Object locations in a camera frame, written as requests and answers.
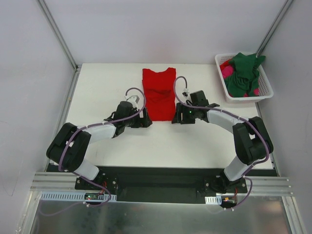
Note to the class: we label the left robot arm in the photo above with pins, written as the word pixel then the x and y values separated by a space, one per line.
pixel 69 146

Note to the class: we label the left white cable duct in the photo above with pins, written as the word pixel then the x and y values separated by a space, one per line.
pixel 77 196

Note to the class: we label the green t-shirt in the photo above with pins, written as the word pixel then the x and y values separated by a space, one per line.
pixel 243 82

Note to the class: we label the left aluminium frame post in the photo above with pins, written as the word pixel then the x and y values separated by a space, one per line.
pixel 56 31

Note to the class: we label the aluminium frame post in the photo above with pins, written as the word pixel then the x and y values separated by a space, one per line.
pixel 274 26
pixel 56 31

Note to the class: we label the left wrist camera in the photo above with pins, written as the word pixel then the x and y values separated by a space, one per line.
pixel 134 99

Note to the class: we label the right aluminium frame post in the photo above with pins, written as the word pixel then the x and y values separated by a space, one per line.
pixel 274 26

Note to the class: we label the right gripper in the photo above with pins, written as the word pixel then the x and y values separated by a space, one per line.
pixel 183 117

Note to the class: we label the white plastic basket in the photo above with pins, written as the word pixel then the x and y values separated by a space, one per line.
pixel 265 90

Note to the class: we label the red t-shirt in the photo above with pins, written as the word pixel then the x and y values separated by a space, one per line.
pixel 160 97

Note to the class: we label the pink garment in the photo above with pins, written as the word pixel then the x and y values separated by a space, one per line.
pixel 226 69

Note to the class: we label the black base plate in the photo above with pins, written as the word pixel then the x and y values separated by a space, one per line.
pixel 163 185

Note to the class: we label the white cable duct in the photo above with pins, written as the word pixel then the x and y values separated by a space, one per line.
pixel 77 196
pixel 213 200

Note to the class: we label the right white cable duct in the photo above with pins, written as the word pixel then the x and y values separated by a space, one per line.
pixel 213 200

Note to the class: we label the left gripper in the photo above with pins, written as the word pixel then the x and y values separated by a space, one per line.
pixel 140 121

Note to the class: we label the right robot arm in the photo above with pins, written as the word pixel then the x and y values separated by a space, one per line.
pixel 251 139

